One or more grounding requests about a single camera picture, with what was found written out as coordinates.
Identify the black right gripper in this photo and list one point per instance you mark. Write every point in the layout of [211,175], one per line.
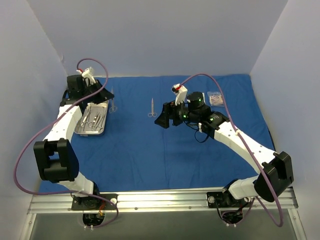
[170,111]

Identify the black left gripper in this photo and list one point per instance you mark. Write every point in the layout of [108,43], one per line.
[96,89]

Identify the steel surgical scissors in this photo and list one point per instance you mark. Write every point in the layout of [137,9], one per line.
[152,113]
[113,108]

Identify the metal surgical instrument tray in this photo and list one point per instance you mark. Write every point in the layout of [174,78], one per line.
[104,104]

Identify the blue surgical drape cloth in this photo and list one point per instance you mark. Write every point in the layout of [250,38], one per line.
[135,154]

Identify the suture packets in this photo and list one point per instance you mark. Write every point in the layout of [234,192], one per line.
[215,99]

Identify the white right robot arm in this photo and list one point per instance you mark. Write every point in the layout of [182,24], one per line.
[274,170]

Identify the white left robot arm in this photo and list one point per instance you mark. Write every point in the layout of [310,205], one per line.
[55,157]

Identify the steel surgical instruments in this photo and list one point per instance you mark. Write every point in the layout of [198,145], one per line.
[93,119]

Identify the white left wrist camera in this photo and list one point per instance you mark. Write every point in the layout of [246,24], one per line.
[87,75]

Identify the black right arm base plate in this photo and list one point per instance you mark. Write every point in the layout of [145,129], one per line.
[225,200]

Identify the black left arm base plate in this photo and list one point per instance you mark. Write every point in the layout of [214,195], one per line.
[88,203]

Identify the aluminium front rail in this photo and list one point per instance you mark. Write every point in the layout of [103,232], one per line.
[175,200]

